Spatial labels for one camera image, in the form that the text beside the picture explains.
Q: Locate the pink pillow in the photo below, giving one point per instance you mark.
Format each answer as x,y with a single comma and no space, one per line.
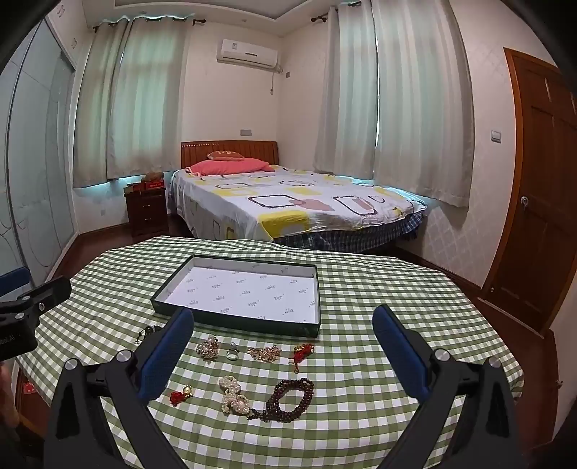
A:
230,167

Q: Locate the brown plush item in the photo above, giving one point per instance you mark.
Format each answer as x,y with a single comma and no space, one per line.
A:
154,176

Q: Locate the wall light switch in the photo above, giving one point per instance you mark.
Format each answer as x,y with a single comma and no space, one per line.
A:
496,136

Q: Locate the glass sliding wardrobe door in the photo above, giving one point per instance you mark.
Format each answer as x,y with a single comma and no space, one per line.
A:
36,171

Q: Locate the bed with patterned sheet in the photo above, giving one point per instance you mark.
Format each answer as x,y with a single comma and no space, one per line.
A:
288,198

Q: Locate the red paper slip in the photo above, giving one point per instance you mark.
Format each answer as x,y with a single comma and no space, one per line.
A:
29,388

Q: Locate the small orange cushion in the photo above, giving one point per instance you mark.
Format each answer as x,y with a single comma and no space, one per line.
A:
224,156

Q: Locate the red box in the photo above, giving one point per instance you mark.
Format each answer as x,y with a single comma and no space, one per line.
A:
146,186

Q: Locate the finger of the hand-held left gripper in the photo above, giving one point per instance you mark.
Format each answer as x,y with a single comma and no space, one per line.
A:
47,293
12,280

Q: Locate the gold openwork brooch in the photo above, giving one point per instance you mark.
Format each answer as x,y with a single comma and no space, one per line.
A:
263,353

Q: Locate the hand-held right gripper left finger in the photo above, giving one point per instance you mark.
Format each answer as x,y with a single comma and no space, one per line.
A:
167,356

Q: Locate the red knot gold charm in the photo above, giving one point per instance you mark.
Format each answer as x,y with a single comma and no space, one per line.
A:
179,397

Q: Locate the dark wooden nightstand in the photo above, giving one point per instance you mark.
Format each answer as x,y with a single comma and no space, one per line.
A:
146,212

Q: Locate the gold pearl flower brooch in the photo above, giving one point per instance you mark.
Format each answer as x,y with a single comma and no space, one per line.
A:
207,348

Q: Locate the pale sheer curtain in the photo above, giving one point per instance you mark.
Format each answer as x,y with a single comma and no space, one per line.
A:
148,99
345,99
423,112
92,112

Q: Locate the green white checkered tablecloth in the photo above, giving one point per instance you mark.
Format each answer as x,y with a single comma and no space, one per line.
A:
360,360

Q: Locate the black earring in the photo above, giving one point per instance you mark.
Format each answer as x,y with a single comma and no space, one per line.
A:
143,334

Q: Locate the wooden headboard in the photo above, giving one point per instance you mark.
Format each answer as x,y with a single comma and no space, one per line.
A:
198,151

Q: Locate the dark curtain rod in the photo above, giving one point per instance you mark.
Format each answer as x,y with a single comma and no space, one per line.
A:
148,20
336,9

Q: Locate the green tray box white inside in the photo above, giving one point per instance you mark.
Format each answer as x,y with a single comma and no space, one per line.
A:
243,293

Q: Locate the white wall air conditioner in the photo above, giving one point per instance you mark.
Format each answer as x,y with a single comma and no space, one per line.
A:
248,53

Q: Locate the wooden door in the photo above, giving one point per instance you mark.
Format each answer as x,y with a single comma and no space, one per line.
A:
536,203

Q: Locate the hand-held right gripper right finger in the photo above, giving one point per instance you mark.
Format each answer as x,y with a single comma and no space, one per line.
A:
401,351

